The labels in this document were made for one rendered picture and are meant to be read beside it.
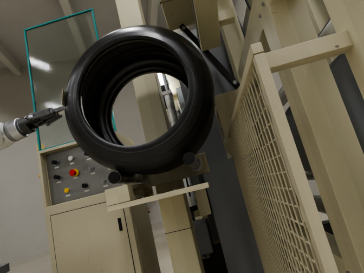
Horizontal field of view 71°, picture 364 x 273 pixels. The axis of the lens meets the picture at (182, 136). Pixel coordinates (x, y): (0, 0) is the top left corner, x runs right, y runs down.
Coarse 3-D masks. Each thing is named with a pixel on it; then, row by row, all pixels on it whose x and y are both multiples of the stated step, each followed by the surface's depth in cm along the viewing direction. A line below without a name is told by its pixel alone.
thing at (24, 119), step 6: (18, 120) 108; (24, 120) 108; (30, 120) 107; (36, 120) 108; (18, 126) 108; (24, 126) 108; (30, 126) 110; (36, 126) 113; (24, 132) 109; (30, 132) 110
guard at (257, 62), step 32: (256, 64) 42; (288, 128) 39; (256, 160) 67; (288, 160) 38; (256, 192) 83; (288, 192) 45; (256, 224) 106; (320, 224) 36; (288, 256) 60; (320, 256) 35
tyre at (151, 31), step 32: (128, 32) 99; (160, 32) 97; (96, 64) 114; (128, 64) 126; (160, 64) 125; (192, 64) 93; (64, 96) 102; (96, 96) 124; (192, 96) 91; (96, 128) 121; (192, 128) 90; (96, 160) 95; (128, 160) 90; (160, 160) 91
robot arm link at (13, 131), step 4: (12, 120) 109; (16, 120) 109; (4, 124) 109; (8, 124) 108; (12, 124) 107; (16, 124) 108; (4, 128) 107; (8, 128) 107; (12, 128) 107; (16, 128) 107; (4, 132) 107; (8, 132) 107; (12, 132) 107; (16, 132) 107; (20, 132) 108; (8, 136) 108; (12, 136) 108; (16, 136) 109; (20, 136) 109; (24, 136) 110; (12, 140) 110; (16, 140) 111
